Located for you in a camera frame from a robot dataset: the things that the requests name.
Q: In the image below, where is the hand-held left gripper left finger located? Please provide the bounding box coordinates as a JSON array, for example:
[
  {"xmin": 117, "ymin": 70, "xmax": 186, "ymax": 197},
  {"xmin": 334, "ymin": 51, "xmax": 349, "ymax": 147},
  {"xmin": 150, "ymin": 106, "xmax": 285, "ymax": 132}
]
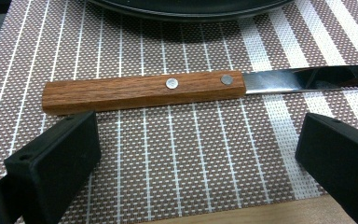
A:
[{"xmin": 3, "ymin": 110, "xmax": 103, "ymax": 224}]

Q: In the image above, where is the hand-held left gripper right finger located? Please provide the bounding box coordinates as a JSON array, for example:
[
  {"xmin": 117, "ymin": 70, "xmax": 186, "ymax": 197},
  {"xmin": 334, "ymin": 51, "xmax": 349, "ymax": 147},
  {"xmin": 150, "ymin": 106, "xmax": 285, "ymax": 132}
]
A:
[{"xmin": 295, "ymin": 112, "xmax": 358, "ymax": 224}]

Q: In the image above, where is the wooden-handled knife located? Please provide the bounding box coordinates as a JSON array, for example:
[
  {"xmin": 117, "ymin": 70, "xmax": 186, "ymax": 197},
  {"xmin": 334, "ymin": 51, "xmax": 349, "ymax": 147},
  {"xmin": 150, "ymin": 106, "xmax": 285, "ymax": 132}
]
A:
[{"xmin": 41, "ymin": 63, "xmax": 358, "ymax": 117}]

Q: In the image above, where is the brown striped woven placemat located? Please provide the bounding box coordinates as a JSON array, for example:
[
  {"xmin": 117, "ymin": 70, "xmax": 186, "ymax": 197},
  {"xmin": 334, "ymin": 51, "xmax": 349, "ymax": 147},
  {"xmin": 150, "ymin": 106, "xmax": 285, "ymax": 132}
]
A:
[{"xmin": 0, "ymin": 0, "xmax": 358, "ymax": 224}]

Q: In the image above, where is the black plate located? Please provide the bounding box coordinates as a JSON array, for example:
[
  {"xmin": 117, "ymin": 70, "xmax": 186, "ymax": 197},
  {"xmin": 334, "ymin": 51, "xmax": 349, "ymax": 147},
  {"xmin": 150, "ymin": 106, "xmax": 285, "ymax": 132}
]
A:
[{"xmin": 86, "ymin": 0, "xmax": 296, "ymax": 23}]

